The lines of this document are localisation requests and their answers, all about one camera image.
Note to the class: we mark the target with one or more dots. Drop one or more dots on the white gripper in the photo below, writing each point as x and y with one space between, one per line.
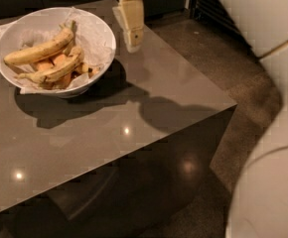
131 17

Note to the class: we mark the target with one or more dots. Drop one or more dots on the yellow banana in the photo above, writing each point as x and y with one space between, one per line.
43 50
53 74

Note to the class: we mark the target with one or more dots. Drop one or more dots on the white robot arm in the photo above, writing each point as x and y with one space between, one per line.
259 206

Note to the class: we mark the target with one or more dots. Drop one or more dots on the white paper bowl liner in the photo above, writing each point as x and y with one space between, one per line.
91 32

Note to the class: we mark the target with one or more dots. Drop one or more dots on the white ceramic bowl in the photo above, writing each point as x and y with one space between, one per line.
8 44

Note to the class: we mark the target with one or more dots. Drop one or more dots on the orange carrot pieces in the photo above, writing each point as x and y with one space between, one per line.
65 81

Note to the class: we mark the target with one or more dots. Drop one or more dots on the black louvered vent cabinet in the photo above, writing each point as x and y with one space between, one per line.
216 14

